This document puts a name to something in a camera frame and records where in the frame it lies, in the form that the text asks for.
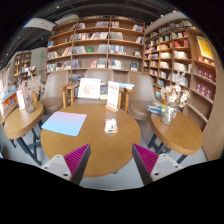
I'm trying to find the light blue pink mouse pad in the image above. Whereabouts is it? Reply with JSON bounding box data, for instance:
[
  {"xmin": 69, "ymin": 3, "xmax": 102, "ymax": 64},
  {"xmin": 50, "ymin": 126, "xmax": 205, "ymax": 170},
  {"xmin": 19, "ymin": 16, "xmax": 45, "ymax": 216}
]
[{"xmin": 42, "ymin": 111, "xmax": 87, "ymax": 137}]

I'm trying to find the round wooden table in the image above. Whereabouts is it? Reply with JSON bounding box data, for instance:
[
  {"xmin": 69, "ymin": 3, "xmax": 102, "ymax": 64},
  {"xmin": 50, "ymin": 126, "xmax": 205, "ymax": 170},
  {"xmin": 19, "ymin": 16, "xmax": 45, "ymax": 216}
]
[
  {"xmin": 41, "ymin": 104, "xmax": 141, "ymax": 177},
  {"xmin": 4, "ymin": 102, "xmax": 44, "ymax": 165},
  {"xmin": 148, "ymin": 112, "xmax": 203, "ymax": 163}
]

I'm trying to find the glass vase with dried flowers right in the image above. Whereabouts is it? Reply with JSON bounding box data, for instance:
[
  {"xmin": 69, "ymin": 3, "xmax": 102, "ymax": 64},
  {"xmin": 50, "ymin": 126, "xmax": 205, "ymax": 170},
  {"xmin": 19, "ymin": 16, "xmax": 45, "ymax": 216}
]
[{"xmin": 160, "ymin": 74, "xmax": 191, "ymax": 126}]

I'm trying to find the round wooden centre table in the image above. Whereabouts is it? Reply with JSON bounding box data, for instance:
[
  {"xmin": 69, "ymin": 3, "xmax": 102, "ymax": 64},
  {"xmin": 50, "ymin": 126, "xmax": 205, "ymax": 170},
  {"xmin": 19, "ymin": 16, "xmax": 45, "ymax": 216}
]
[{"xmin": 41, "ymin": 104, "xmax": 141, "ymax": 177}]

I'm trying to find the round wooden table right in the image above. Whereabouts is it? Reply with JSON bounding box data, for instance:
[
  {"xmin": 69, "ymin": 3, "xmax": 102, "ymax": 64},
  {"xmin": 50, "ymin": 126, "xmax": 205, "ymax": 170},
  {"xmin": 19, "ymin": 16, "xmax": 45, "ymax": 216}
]
[{"xmin": 148, "ymin": 112, "xmax": 203, "ymax": 163}]

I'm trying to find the large wooden bookshelf centre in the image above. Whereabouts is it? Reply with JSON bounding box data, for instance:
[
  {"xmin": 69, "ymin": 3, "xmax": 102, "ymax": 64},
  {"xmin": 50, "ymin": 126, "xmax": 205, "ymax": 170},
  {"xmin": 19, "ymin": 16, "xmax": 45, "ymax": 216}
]
[{"xmin": 46, "ymin": 15, "xmax": 145, "ymax": 81}]

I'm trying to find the distant wooden bookshelf left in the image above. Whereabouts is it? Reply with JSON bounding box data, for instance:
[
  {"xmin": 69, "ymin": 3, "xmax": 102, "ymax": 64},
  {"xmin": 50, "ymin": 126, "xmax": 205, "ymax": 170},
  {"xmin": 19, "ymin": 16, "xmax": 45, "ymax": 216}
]
[{"xmin": 14, "ymin": 51, "xmax": 36, "ymax": 86}]

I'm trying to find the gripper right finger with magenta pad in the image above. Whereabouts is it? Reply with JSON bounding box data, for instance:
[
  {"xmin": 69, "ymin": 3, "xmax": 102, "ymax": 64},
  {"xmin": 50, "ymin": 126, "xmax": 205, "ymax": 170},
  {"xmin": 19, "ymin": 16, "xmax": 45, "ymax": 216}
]
[{"xmin": 132, "ymin": 143, "xmax": 182, "ymax": 185}]

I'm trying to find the beige chair on left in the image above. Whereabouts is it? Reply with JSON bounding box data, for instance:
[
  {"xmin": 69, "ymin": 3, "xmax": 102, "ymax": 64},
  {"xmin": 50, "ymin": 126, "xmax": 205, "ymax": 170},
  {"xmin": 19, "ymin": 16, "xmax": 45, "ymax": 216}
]
[{"xmin": 40, "ymin": 71, "xmax": 69, "ymax": 114}]

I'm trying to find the small white card on left table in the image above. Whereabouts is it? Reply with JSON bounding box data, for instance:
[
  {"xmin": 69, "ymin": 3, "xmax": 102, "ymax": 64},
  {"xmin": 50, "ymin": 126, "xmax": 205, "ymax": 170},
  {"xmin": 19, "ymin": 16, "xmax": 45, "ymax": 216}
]
[{"xmin": 16, "ymin": 90, "xmax": 25, "ymax": 109}]

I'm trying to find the wooden bookshelf on right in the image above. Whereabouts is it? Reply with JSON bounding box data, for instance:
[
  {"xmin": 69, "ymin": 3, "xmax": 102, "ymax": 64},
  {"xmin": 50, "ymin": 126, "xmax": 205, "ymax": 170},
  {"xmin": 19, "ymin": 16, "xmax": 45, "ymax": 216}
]
[{"xmin": 144, "ymin": 16, "xmax": 224, "ymax": 160}]

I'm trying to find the white sign in wooden stand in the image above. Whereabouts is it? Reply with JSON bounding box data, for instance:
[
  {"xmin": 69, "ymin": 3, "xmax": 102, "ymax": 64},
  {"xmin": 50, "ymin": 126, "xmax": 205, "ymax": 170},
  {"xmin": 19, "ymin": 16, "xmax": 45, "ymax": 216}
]
[{"xmin": 106, "ymin": 81, "xmax": 119, "ymax": 112}]

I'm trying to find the glass vase with dried flowers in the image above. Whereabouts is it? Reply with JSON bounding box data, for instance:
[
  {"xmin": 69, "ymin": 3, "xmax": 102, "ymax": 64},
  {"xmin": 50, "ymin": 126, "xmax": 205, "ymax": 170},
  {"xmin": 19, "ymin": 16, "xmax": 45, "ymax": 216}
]
[
  {"xmin": 18, "ymin": 76, "xmax": 44, "ymax": 114},
  {"xmin": 160, "ymin": 74, "xmax": 191, "ymax": 126}
]

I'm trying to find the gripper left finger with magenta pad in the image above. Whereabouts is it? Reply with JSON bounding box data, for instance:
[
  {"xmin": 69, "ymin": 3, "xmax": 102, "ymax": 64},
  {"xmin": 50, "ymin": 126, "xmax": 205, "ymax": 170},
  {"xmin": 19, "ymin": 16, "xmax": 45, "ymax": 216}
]
[{"xmin": 42, "ymin": 144, "xmax": 91, "ymax": 185}]

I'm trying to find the yellow poster on shelf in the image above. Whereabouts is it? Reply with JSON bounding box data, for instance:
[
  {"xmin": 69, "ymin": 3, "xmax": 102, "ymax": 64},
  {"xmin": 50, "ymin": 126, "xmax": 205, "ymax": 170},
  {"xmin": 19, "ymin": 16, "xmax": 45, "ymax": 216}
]
[{"xmin": 196, "ymin": 36, "xmax": 213, "ymax": 59}]

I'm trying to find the round wooden table left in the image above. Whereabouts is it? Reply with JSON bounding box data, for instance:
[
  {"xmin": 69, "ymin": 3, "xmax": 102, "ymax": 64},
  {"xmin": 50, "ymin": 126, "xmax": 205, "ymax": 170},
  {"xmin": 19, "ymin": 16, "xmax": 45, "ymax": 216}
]
[{"xmin": 4, "ymin": 102, "xmax": 44, "ymax": 165}]

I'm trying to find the white framed picture card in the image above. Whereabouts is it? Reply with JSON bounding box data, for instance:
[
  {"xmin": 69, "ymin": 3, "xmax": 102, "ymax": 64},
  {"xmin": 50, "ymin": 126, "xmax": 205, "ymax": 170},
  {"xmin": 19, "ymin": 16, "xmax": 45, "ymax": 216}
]
[{"xmin": 78, "ymin": 78, "xmax": 101, "ymax": 99}]

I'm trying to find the glass vase with dried flowers left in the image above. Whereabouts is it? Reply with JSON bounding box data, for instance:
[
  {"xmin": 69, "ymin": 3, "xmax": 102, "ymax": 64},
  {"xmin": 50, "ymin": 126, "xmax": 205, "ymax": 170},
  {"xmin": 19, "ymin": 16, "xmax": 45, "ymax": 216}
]
[{"xmin": 18, "ymin": 76, "xmax": 44, "ymax": 114}]

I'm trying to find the stack of books on chair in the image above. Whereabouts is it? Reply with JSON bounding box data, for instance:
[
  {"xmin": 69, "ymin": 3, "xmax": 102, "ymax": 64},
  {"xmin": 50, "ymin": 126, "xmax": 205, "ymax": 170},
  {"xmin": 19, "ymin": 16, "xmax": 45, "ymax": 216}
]
[{"xmin": 147, "ymin": 101, "xmax": 166, "ymax": 114}]

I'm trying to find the beige chair on right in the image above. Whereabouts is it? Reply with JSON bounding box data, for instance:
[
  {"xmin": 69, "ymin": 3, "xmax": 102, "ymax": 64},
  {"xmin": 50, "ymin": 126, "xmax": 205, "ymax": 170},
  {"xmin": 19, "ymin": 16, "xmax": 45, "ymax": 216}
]
[{"xmin": 123, "ymin": 71, "xmax": 163, "ymax": 122}]

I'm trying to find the white hanging ceiling sign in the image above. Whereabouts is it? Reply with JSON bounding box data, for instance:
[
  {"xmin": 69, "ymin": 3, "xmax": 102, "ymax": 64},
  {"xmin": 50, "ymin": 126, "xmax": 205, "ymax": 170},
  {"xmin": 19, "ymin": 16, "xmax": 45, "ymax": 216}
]
[{"xmin": 24, "ymin": 18, "xmax": 55, "ymax": 31}]

